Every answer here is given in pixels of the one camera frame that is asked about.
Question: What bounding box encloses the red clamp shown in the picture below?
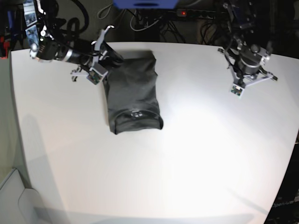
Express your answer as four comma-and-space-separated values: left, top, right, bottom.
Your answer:
0, 36, 10, 59

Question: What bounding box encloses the white cable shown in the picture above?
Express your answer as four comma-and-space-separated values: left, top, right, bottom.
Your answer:
129, 14, 160, 32

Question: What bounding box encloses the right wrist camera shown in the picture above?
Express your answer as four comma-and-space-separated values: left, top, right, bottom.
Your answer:
86, 63, 108, 85

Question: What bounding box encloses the blue box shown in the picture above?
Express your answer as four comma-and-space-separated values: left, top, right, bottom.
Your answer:
113, 0, 178, 9

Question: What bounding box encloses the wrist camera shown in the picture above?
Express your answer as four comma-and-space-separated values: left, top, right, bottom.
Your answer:
86, 63, 108, 85
230, 84, 245, 98

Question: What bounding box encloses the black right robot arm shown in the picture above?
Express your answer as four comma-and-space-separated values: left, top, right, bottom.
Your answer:
23, 0, 123, 85

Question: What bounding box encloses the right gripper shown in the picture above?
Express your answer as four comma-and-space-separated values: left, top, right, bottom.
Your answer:
71, 25, 124, 82

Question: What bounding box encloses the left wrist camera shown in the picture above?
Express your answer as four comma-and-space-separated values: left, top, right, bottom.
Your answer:
230, 84, 245, 98

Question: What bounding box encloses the grey t-shirt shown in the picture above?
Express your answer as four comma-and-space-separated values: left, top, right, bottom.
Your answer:
103, 50, 164, 135

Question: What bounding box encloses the blue tool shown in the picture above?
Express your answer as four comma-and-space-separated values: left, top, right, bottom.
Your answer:
7, 10, 19, 40

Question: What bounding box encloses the black power strip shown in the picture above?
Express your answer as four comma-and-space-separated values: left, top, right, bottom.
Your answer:
176, 9, 215, 19

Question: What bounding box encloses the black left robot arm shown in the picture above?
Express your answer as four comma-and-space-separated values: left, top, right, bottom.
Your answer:
218, 0, 278, 96

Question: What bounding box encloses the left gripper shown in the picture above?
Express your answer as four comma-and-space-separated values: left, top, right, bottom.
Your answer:
218, 46, 278, 86

